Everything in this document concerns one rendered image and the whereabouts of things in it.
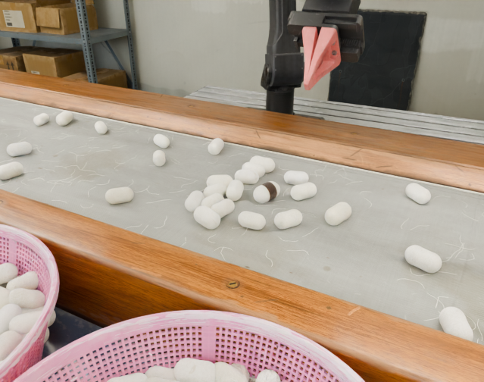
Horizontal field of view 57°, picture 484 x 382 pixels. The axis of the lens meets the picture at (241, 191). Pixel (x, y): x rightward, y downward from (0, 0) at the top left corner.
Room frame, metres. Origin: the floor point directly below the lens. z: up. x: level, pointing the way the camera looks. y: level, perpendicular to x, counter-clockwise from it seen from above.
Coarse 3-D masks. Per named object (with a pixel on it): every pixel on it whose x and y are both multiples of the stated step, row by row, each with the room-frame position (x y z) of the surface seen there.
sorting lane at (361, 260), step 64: (0, 128) 0.74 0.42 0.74; (64, 128) 0.74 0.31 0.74; (128, 128) 0.74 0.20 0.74; (64, 192) 0.51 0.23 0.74; (320, 192) 0.51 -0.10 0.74; (384, 192) 0.51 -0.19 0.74; (448, 192) 0.51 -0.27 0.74; (256, 256) 0.37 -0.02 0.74; (320, 256) 0.37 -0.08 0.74; (384, 256) 0.37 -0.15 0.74; (448, 256) 0.37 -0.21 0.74
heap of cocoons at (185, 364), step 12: (180, 360) 0.24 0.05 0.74; (192, 360) 0.23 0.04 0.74; (156, 372) 0.23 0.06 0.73; (168, 372) 0.23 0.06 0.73; (180, 372) 0.23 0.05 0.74; (192, 372) 0.22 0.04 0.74; (204, 372) 0.22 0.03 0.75; (216, 372) 0.23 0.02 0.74; (228, 372) 0.22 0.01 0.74; (240, 372) 0.23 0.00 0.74; (264, 372) 0.22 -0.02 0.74
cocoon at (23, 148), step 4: (12, 144) 0.62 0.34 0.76; (16, 144) 0.62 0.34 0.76; (20, 144) 0.62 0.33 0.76; (24, 144) 0.63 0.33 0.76; (28, 144) 0.63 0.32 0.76; (8, 148) 0.62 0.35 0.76; (12, 148) 0.62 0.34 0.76; (16, 148) 0.62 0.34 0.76; (20, 148) 0.62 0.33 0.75; (24, 148) 0.62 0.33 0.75; (28, 148) 0.62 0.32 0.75; (8, 152) 0.61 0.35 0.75; (12, 152) 0.61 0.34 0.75; (16, 152) 0.62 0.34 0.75; (20, 152) 0.62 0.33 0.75; (24, 152) 0.62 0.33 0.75; (28, 152) 0.62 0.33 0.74
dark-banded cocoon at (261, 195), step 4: (276, 184) 0.49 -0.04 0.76; (256, 188) 0.48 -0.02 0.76; (260, 188) 0.48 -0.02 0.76; (264, 188) 0.48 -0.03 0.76; (276, 188) 0.49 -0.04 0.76; (256, 192) 0.48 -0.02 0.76; (260, 192) 0.47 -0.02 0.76; (264, 192) 0.47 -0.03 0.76; (268, 192) 0.48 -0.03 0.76; (256, 196) 0.47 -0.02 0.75; (260, 196) 0.47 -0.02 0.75; (264, 196) 0.47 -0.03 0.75; (268, 196) 0.47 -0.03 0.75; (256, 200) 0.47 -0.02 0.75; (260, 200) 0.47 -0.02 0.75; (264, 200) 0.47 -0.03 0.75; (268, 200) 0.48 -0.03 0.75
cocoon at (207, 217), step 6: (198, 210) 0.43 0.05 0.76; (204, 210) 0.43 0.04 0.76; (210, 210) 0.43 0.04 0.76; (198, 216) 0.42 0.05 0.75; (204, 216) 0.42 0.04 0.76; (210, 216) 0.42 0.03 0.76; (216, 216) 0.42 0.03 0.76; (198, 222) 0.42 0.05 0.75; (204, 222) 0.42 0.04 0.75; (210, 222) 0.41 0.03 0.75; (216, 222) 0.41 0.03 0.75; (210, 228) 0.41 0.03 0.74
